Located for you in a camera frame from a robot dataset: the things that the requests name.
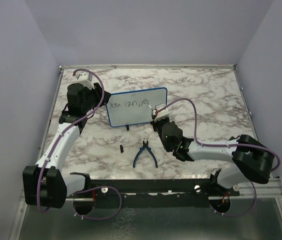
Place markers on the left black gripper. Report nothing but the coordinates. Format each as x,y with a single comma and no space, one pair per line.
98,91

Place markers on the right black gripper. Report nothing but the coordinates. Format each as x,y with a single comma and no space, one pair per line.
154,123

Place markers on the blue framed whiteboard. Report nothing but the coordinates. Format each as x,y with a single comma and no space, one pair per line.
131,107

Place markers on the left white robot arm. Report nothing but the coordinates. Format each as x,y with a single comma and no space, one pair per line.
43,183

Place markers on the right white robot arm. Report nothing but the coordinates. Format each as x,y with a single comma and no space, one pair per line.
251,160

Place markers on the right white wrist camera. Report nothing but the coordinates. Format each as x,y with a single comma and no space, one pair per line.
159,112

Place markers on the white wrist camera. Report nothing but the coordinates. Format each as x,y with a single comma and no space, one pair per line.
85,79
159,112

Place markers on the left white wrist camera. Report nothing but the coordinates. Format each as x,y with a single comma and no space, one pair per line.
85,79

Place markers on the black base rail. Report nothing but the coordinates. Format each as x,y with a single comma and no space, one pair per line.
151,193

